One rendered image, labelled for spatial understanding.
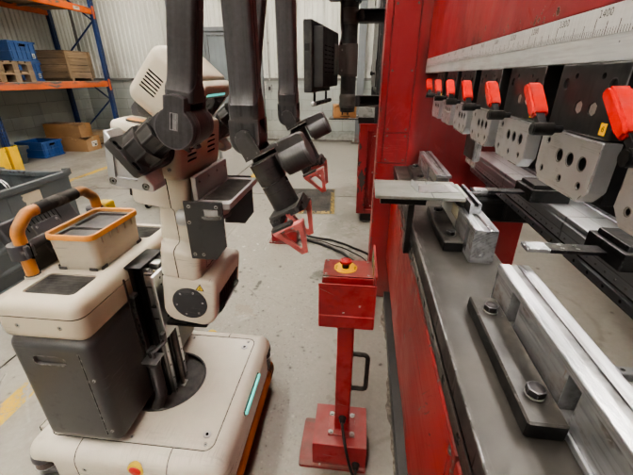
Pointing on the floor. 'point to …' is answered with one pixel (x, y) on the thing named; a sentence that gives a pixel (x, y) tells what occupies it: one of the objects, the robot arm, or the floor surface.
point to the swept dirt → (388, 398)
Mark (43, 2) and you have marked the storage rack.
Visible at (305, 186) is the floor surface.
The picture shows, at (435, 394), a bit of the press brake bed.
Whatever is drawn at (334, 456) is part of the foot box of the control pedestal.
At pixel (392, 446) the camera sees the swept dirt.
